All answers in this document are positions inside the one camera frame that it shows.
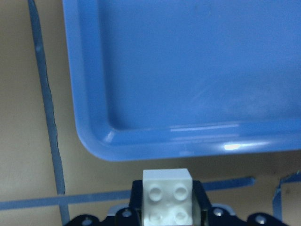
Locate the white block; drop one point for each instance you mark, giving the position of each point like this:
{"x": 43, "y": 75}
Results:
{"x": 167, "y": 197}

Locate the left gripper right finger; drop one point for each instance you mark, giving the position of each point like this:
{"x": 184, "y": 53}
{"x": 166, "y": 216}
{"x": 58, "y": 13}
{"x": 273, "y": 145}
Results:
{"x": 200, "y": 204}

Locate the blue plastic tray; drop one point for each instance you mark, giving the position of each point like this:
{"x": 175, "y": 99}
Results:
{"x": 154, "y": 79}

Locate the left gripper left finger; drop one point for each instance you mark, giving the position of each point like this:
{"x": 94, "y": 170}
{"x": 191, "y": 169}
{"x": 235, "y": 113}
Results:
{"x": 136, "y": 204}

